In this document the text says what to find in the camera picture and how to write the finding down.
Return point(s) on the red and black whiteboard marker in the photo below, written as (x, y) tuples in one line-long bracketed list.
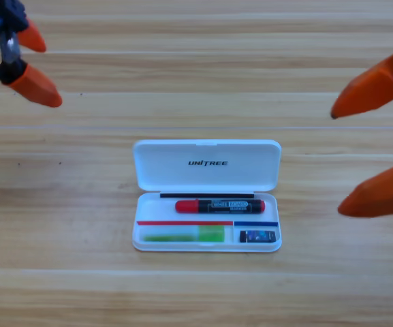
[(187, 206)]

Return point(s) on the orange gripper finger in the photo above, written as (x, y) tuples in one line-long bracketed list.
[(383, 194)]

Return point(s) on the white hinged pencil case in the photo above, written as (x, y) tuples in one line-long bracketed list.
[(182, 173)]

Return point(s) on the small black eraser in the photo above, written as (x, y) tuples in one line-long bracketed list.
[(257, 236)]

